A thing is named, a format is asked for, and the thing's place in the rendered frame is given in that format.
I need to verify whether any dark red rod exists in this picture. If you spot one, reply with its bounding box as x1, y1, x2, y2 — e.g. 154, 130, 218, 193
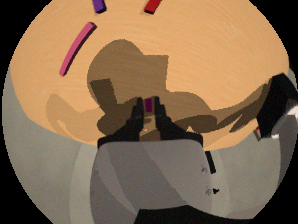
144, 0, 162, 15

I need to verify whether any pink rod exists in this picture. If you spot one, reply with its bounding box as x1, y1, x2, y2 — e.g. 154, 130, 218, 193
59, 22, 97, 77

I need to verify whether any purple rod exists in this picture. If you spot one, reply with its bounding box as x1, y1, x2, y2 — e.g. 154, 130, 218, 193
92, 0, 107, 14

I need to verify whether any magenta rod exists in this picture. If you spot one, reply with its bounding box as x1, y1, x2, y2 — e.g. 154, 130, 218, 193
145, 98, 152, 112

